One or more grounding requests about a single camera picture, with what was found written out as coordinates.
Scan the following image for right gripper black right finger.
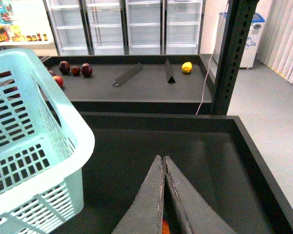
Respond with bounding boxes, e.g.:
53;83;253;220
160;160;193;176
164;156;236;234

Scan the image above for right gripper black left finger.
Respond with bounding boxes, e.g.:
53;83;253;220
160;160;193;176
113;155;165;234

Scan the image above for light blue plastic basket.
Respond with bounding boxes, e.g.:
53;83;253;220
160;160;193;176
0;49;95;234

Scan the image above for dark red apple right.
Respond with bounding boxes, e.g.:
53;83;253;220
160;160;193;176
81;63;92;78

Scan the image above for red apple front middle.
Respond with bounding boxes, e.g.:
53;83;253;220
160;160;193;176
53;76;64;88

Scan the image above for small dark red apple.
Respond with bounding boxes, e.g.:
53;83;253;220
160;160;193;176
71;66;81;77

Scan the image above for dark red apple tall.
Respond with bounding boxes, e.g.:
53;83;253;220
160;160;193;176
59;60;70;75

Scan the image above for dark plum apple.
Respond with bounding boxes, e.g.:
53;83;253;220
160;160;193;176
48;70;56;77

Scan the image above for red apple far left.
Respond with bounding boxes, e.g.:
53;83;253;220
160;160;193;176
0;71;12;78

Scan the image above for red orange mango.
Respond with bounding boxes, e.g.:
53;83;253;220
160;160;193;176
162;217;170;234

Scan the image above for black front display tray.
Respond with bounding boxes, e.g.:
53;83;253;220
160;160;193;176
55;112;293;234

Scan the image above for black display tray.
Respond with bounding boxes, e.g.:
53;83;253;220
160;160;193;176
55;112;293;234
42;55;213;115

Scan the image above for flat black divider bar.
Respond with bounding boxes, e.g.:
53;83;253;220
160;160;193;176
113;62;143;87

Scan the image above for black triangular divider bar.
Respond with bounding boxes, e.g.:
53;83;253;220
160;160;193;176
164;59;176;84

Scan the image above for black rear display tray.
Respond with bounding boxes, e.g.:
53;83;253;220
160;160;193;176
42;55;213;115

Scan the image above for yellow lemon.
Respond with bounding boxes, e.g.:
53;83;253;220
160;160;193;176
182;62;192;74

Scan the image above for white vertical blinds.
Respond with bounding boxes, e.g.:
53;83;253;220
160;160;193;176
257;0;293;84

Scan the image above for glass door refrigerator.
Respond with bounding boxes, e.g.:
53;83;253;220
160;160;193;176
44;0;205;56

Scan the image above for white shelf with bottles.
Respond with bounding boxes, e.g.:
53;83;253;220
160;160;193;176
0;0;57;56

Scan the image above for pink cable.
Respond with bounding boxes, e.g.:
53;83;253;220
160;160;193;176
195;0;230;115

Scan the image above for black perforated metal post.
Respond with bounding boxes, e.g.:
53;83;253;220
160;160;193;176
210;0;258;115

